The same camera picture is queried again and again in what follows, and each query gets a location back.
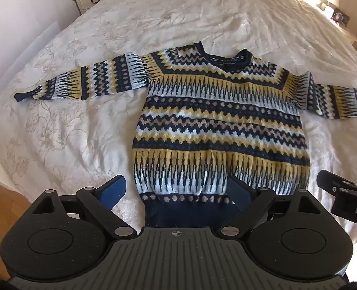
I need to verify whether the dark picture frame right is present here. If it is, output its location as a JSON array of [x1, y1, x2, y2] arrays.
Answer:
[[331, 9, 350, 26]]

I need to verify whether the white floral embroidered bedspread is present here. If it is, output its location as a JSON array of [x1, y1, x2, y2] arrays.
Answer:
[[0, 0, 357, 228]]

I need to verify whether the navy yellow patterned knit sweater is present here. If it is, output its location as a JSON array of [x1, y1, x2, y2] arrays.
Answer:
[[15, 43, 357, 228]]

